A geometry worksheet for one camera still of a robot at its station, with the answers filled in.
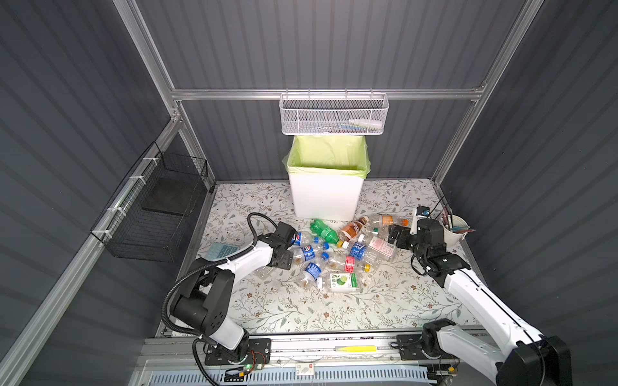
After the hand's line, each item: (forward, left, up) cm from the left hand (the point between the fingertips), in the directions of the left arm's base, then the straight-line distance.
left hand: (275, 258), depth 91 cm
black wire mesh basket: (+3, +36, +25) cm, 44 cm away
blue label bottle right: (-1, -33, +3) cm, 33 cm away
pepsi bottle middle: (0, -13, +3) cm, 13 cm away
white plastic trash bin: (+20, -20, +12) cm, 31 cm away
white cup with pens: (+5, -71, +6) cm, 71 cm away
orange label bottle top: (+14, -47, +2) cm, 49 cm away
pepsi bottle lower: (-8, -14, +3) cm, 16 cm away
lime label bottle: (-11, -24, +1) cm, 26 cm away
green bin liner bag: (+37, -24, +20) cm, 48 cm away
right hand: (+1, -47, +15) cm, 49 cm away
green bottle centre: (+11, -18, +3) cm, 21 cm away
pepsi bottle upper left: (+7, -12, +2) cm, 14 cm away
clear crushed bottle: (-7, +4, +3) cm, 8 cm away
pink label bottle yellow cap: (-5, -27, +3) cm, 28 cm away
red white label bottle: (+1, -40, +3) cm, 40 cm away
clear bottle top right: (+9, -41, +2) cm, 42 cm away
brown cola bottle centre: (+9, -30, +3) cm, 32 cm away
